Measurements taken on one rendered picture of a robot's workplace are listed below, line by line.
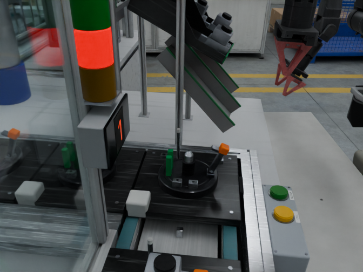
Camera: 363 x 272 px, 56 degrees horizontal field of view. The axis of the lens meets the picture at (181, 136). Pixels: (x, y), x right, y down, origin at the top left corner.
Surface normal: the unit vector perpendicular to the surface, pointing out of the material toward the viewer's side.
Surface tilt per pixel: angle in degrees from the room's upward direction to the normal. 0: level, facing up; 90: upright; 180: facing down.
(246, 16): 90
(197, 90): 90
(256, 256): 0
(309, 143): 0
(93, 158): 90
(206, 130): 0
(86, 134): 90
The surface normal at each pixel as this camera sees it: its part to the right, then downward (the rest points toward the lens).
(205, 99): -0.28, 0.48
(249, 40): 0.04, 0.51
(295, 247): 0.02, -0.86
